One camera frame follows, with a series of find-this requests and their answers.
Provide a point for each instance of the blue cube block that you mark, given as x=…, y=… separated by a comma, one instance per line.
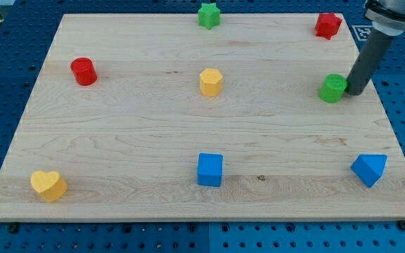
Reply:
x=210, y=169

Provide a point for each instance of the green cylinder block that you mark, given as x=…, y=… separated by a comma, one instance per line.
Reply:
x=333, y=87

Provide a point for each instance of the blue triangle block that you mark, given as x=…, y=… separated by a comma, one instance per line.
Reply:
x=369, y=168

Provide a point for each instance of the black white fiducial marker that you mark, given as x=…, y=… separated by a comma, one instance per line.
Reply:
x=361, y=32

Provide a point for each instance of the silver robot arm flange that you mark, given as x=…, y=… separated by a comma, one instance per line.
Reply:
x=386, y=13

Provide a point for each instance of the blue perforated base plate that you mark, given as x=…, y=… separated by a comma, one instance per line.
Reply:
x=26, y=32

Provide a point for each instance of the yellow hexagon block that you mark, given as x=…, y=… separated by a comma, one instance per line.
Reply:
x=211, y=82

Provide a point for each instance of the red cylinder block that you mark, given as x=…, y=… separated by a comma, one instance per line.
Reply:
x=83, y=71

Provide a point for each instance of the red star block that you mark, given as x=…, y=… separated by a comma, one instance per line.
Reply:
x=327, y=25

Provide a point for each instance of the light wooden board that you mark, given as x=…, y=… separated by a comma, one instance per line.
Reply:
x=128, y=145

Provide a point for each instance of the yellow heart block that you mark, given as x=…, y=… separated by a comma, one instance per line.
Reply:
x=50, y=185

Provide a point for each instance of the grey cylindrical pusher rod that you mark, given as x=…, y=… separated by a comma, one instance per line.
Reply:
x=368, y=61

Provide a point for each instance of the green star block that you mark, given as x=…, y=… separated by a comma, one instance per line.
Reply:
x=209, y=15

